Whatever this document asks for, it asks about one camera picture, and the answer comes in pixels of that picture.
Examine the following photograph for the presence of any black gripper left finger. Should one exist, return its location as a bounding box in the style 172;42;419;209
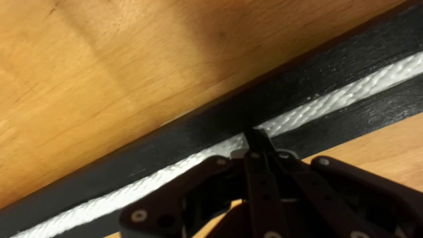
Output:
118;129;288;238

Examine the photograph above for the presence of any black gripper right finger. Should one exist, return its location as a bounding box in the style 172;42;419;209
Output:
266;136;423;238

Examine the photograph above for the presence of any white braided rope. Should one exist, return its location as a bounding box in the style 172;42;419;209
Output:
11;50;423;238

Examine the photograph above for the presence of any long black grooved rail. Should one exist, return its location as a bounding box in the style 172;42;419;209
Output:
0;1;423;238

